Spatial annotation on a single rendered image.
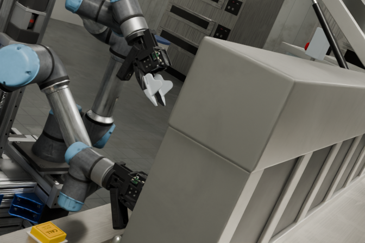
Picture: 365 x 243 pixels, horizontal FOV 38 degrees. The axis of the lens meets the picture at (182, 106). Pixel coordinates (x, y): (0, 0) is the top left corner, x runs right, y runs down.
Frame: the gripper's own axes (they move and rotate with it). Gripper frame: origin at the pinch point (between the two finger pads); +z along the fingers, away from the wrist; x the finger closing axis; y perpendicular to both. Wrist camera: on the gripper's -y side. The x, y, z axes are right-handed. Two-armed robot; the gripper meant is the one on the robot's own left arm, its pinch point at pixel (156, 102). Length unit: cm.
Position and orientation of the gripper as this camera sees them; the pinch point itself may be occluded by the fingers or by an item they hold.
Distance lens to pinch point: 149.1
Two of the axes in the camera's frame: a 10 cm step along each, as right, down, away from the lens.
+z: 3.6, 9.1, -1.8
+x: 4.7, -0.2, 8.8
